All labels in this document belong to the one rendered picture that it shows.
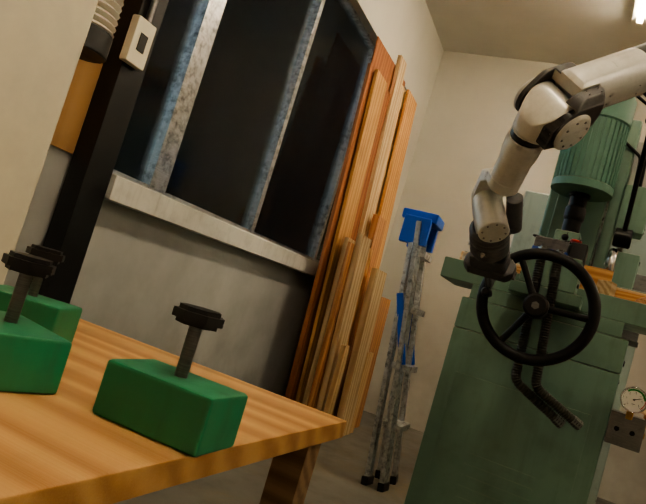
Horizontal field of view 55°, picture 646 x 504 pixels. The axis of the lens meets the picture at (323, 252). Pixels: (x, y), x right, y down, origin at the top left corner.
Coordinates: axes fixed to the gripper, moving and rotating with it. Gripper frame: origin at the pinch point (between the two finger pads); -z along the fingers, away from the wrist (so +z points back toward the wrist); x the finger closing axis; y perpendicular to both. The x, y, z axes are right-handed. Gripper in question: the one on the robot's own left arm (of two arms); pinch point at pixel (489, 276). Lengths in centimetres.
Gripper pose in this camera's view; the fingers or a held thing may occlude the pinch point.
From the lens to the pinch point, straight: 154.4
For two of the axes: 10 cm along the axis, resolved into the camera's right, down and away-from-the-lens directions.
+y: 4.8, -7.3, 4.9
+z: -2.1, -6.4, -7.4
